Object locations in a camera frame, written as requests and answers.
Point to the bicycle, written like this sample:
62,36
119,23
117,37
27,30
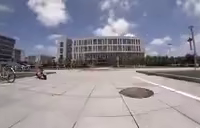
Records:
3,74

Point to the lamp pole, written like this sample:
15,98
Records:
169,53

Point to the pole with signs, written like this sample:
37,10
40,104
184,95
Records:
193,46

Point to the dark kerb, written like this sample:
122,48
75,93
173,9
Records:
174,77

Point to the pale building with window bands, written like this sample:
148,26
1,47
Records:
104,49

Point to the row of green trees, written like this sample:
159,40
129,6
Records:
178,60

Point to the low distant buildings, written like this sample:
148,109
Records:
38,60

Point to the round dark manhole cover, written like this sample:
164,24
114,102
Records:
136,92

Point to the pale paved plaza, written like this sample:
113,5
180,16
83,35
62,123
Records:
98,100

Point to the grass strip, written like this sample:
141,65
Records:
196,73

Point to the red scooter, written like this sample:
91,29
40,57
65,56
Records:
41,74

